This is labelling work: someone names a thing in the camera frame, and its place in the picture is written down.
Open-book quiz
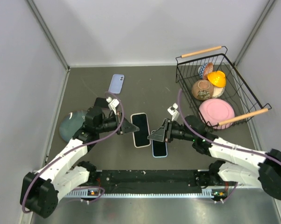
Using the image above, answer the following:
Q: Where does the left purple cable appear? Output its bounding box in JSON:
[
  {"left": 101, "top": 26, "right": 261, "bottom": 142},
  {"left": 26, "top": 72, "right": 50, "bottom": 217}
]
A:
[{"left": 21, "top": 91, "right": 125, "bottom": 213}]

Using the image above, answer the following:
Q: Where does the yellow bowl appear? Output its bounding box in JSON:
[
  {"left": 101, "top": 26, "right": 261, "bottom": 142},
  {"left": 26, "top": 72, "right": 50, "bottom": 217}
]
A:
[{"left": 207, "top": 70, "right": 226, "bottom": 88}]

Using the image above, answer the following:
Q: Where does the grey slotted cable duct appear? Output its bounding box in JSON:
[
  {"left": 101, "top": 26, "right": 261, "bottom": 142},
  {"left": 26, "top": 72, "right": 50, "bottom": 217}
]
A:
[{"left": 65, "top": 188, "right": 225, "bottom": 199}]

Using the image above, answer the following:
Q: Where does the pink plate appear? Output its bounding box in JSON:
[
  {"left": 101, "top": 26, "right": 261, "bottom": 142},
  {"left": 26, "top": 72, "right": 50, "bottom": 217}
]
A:
[{"left": 199, "top": 98, "right": 235, "bottom": 130}]

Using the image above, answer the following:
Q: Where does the black wire basket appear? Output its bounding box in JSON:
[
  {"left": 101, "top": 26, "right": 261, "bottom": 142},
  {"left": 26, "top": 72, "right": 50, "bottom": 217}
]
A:
[{"left": 176, "top": 46, "right": 272, "bottom": 132}]

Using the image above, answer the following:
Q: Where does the white cream bowl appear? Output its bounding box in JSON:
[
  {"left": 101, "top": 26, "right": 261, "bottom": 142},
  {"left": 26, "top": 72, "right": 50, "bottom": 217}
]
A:
[{"left": 212, "top": 86, "right": 225, "bottom": 98}]

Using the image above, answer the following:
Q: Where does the red patterned shell dish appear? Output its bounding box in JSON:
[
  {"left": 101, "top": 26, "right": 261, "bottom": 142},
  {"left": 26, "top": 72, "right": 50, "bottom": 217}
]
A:
[{"left": 203, "top": 63, "right": 213, "bottom": 80}]

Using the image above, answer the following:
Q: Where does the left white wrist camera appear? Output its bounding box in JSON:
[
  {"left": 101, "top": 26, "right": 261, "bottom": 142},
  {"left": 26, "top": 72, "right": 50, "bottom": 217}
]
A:
[{"left": 106, "top": 97, "right": 119, "bottom": 113}]

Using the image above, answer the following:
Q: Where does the lavender purple phone case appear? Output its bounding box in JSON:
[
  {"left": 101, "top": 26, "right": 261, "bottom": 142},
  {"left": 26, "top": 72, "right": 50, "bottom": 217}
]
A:
[{"left": 108, "top": 74, "right": 125, "bottom": 94}]

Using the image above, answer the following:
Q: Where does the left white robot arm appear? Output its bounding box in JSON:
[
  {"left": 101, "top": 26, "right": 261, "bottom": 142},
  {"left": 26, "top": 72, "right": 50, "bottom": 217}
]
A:
[{"left": 20, "top": 106, "right": 139, "bottom": 218}]

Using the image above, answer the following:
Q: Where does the teal ceramic plate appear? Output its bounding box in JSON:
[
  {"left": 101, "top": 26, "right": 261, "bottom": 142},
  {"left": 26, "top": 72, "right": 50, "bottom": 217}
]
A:
[{"left": 59, "top": 110, "right": 87, "bottom": 143}]

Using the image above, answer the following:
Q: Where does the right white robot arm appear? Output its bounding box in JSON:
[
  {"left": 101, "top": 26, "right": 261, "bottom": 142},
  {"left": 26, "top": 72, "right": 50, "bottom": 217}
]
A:
[{"left": 148, "top": 115, "right": 281, "bottom": 200}]

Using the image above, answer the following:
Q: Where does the blue patterned bowl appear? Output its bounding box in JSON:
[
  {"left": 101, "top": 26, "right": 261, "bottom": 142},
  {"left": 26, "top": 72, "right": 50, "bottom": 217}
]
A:
[{"left": 198, "top": 63, "right": 207, "bottom": 79}]

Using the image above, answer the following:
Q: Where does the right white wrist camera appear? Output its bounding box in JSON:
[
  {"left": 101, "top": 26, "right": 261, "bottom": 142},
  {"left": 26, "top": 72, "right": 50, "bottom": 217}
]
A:
[{"left": 167, "top": 103, "right": 180, "bottom": 121}]

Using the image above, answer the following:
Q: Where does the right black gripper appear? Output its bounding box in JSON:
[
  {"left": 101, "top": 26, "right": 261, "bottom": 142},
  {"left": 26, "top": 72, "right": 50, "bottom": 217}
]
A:
[{"left": 148, "top": 118, "right": 196, "bottom": 143}]

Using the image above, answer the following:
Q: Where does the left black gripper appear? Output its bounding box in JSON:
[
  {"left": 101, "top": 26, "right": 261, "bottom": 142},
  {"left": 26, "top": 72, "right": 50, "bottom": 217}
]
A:
[{"left": 96, "top": 111, "right": 139, "bottom": 135}]

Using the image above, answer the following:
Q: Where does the brown patterned bowl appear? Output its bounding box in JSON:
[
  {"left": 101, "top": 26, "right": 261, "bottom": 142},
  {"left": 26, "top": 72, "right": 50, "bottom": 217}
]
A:
[{"left": 191, "top": 80, "right": 214, "bottom": 101}]

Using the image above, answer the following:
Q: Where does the silver edged black phone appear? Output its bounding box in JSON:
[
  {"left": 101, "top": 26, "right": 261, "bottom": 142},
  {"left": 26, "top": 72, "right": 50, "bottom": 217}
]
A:
[{"left": 132, "top": 114, "right": 151, "bottom": 147}]

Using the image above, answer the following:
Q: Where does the cream white phone case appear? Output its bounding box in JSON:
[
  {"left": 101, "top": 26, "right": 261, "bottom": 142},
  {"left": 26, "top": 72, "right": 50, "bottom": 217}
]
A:
[{"left": 130, "top": 112, "right": 152, "bottom": 148}]

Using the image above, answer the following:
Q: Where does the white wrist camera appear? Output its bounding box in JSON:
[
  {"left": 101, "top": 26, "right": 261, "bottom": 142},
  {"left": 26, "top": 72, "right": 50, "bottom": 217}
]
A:
[
  {"left": 106, "top": 97, "right": 119, "bottom": 113},
  {"left": 167, "top": 103, "right": 180, "bottom": 121}
]

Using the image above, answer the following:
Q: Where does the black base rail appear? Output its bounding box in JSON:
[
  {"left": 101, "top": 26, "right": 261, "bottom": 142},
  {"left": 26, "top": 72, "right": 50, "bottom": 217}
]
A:
[{"left": 70, "top": 169, "right": 237, "bottom": 194}]

